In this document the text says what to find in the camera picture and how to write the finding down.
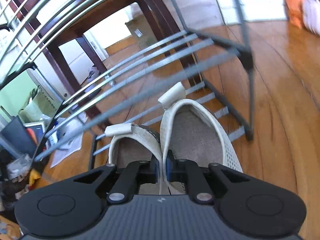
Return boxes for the white mesh sneaker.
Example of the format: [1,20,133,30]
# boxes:
[158,82,242,194]
[104,123,169,194]

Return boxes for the white papers on floor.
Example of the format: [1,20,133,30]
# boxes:
[49,118,83,168]

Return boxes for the yellow rubber chicken toy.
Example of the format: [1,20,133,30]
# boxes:
[29,169,41,187]

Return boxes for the metal shoe rack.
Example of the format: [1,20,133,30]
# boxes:
[0,0,256,170]

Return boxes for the black folder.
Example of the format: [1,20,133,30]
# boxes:
[1,116,37,158]

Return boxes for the dark wooden table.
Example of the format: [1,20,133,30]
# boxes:
[4,0,203,131]

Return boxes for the orange and white bag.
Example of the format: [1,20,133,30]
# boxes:
[285,0,319,36]

